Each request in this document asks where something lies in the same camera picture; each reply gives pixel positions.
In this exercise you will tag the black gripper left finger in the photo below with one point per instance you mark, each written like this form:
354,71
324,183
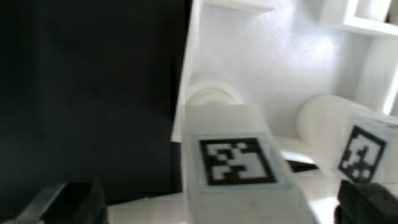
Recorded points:
66,204

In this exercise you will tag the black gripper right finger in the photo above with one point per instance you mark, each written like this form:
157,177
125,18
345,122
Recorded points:
368,204

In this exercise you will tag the white chair leg with tag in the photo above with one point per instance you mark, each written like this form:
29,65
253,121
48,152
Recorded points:
352,137

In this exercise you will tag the white chair seat plate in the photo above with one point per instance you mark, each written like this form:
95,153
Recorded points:
267,60

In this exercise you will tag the white U-shaped fence frame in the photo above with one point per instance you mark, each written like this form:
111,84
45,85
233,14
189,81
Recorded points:
155,210

